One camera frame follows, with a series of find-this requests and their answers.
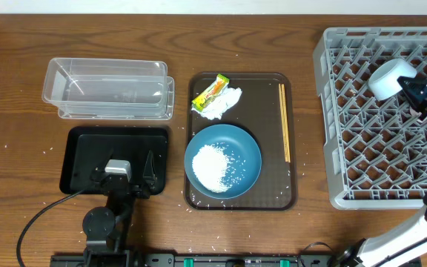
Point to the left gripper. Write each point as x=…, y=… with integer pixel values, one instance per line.
x=123, y=183

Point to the light blue bowl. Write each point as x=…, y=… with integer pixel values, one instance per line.
x=383, y=82

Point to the wooden chopstick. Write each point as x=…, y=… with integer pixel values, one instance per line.
x=281, y=116
x=285, y=123

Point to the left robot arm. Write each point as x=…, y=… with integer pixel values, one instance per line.
x=107, y=227

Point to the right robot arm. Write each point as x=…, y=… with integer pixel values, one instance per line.
x=408, y=240

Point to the grey dishwasher rack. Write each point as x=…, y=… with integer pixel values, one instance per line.
x=375, y=151

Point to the black plastic tray bin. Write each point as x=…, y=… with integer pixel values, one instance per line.
x=86, y=146

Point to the pile of white rice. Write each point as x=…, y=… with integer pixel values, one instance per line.
x=210, y=166

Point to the clear plastic bin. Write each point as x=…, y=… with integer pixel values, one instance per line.
x=72, y=81

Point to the dark blue plate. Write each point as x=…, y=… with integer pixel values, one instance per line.
x=246, y=159

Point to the crumpled white tissue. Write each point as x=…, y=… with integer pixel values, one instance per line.
x=226, y=100

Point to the yellow green snack wrapper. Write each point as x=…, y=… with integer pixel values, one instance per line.
x=210, y=93

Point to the dark brown serving tray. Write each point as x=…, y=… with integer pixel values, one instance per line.
x=258, y=113

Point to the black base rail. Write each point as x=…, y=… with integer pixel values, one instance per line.
x=170, y=260

